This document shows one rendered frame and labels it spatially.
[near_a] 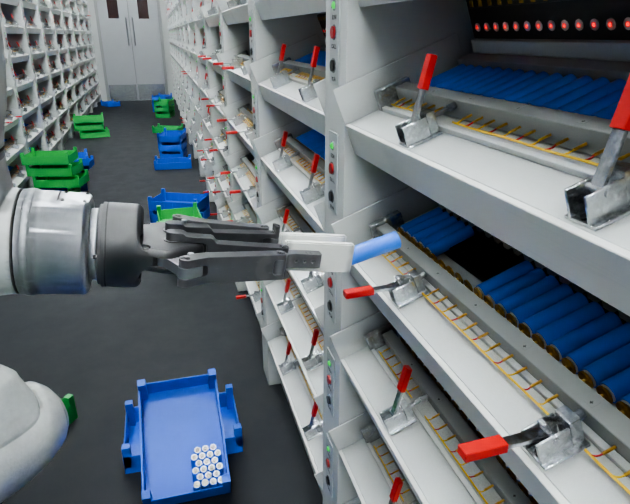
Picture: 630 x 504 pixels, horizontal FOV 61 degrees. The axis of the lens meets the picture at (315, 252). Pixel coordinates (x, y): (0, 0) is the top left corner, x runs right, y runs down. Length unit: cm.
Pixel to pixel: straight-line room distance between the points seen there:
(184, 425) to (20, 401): 57
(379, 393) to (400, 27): 51
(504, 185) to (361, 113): 35
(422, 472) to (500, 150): 39
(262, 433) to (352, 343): 76
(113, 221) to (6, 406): 60
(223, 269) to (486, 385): 26
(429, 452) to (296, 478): 78
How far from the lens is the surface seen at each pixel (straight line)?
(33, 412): 106
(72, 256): 47
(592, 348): 52
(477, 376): 54
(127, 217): 48
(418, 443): 74
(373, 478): 95
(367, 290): 63
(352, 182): 78
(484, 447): 43
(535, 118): 50
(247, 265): 47
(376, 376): 84
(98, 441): 167
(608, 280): 37
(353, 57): 76
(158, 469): 148
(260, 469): 149
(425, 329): 61
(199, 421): 151
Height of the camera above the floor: 103
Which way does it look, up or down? 22 degrees down
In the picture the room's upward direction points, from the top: straight up
